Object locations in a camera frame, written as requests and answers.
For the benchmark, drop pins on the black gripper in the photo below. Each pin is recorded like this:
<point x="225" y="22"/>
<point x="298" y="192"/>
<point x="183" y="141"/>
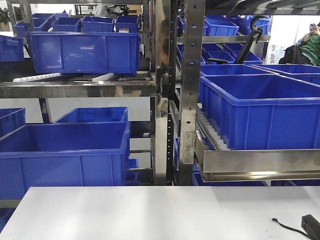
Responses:
<point x="311" y="226"/>

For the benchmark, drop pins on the stainless steel shelf rack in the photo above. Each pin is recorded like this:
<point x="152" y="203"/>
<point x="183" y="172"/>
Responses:
<point x="178" y="136"/>

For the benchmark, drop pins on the large blue bin right shelf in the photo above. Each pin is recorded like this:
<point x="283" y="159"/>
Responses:
<point x="262" y="112"/>

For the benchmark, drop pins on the person in green shirt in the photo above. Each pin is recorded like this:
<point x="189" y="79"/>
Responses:
<point x="306" y="51"/>

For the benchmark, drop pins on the large blue bin left lower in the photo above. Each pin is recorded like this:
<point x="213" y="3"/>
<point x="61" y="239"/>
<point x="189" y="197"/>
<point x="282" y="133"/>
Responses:
<point x="63" y="155"/>

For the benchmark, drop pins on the blue bin behind lower left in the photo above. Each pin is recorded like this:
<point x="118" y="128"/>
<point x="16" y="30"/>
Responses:
<point x="95" y="115"/>

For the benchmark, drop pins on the blue bin upper left shelf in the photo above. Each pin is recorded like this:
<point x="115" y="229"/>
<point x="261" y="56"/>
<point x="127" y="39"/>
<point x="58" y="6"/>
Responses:
<point x="84" y="52"/>

